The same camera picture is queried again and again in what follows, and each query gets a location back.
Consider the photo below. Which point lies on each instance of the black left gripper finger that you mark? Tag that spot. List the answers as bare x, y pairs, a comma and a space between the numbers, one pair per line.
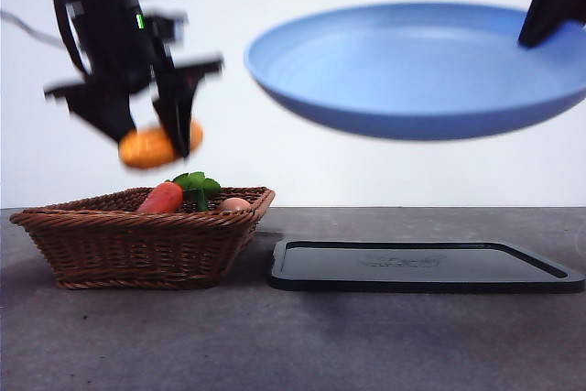
178, 107
105, 114

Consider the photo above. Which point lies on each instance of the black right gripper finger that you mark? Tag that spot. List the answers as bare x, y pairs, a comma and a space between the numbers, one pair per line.
549, 6

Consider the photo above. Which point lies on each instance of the orange yellow corn cob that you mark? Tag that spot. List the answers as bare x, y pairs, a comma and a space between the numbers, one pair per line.
142, 148

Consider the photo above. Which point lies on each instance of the blue round plate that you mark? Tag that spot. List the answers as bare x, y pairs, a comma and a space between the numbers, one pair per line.
389, 66

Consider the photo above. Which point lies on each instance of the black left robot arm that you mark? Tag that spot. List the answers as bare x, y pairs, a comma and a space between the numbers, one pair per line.
105, 43

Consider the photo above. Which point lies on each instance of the brown wicker basket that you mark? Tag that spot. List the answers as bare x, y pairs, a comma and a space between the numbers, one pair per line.
137, 249

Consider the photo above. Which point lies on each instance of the orange toy carrot green leaves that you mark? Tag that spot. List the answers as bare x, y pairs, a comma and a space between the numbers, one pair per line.
161, 198

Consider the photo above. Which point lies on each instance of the brown egg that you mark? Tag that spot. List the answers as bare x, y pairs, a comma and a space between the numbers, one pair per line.
234, 204

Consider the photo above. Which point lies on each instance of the black rectangular tray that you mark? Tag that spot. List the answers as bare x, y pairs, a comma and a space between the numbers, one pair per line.
412, 272

